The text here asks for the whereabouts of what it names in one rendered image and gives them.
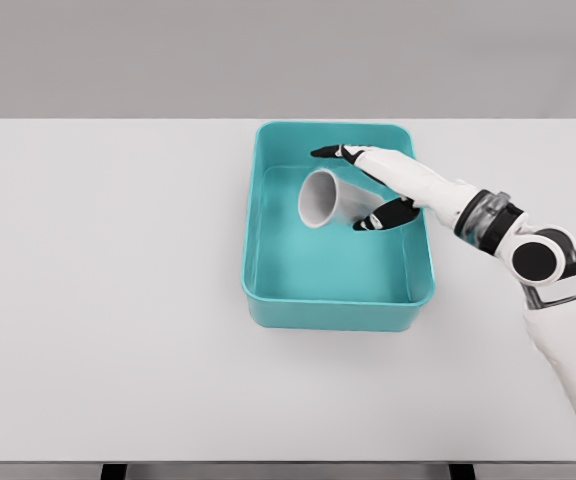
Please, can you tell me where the teal plastic basket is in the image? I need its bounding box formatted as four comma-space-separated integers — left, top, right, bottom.
240, 120, 437, 333

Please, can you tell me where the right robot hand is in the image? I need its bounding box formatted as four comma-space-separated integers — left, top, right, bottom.
310, 143, 443, 232

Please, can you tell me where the white paper cup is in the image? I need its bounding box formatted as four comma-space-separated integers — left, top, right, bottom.
297, 168, 384, 231

